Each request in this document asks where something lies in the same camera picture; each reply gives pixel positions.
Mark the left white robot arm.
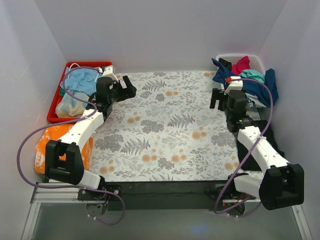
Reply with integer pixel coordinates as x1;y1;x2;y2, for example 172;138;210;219
44;75;137;200

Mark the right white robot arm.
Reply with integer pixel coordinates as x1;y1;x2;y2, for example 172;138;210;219
210;88;305;210

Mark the black folded shirt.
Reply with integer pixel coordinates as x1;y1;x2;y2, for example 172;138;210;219
236;120;285;171

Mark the floral table cloth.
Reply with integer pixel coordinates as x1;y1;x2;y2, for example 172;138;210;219
87;71;266;182

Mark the black shirt in basket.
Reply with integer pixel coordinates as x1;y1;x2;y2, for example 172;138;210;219
218;57;232;71

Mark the red plastic tray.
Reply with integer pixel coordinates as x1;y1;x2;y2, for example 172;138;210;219
46;61;113;124

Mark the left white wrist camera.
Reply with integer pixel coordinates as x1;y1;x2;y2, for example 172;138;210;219
97;65;118;83

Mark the yellow blue patterned garment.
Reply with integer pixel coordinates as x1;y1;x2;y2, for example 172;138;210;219
55;93;87;118

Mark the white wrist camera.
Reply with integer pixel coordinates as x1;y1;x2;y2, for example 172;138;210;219
224;76;243;95
97;65;118;83

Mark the magenta shirt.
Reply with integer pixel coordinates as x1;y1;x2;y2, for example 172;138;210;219
231;55;251;75

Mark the light blue garment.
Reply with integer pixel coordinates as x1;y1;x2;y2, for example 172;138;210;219
64;68;102;96

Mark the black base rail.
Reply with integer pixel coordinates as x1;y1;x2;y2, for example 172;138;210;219
77;180;246;212

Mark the orange tie-dye folded shirt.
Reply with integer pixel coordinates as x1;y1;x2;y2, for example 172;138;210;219
34;124;94;175

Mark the teal shirt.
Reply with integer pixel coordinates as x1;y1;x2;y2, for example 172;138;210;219
239;69;265;83

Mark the white plastic basket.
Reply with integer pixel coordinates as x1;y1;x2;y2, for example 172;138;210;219
215;53;266;75

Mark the dark blue t shirt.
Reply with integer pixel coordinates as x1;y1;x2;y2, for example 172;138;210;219
212;59;279;108

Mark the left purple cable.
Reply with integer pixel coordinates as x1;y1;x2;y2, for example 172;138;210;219
16;67;126;225

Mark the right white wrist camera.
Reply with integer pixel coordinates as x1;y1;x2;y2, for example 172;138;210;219
224;76;243;95

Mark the aluminium frame rail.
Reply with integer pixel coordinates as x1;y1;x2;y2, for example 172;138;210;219
21;181;83;240

